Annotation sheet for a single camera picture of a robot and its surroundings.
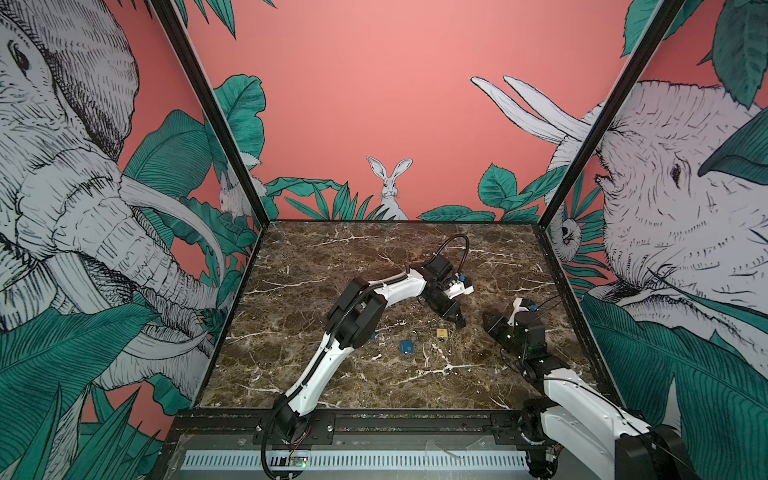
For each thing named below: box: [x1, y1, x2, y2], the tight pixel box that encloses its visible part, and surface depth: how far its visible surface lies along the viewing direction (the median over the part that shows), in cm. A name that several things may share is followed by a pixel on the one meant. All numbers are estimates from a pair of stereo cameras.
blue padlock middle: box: [399, 340, 413, 355], surface depth 90 cm
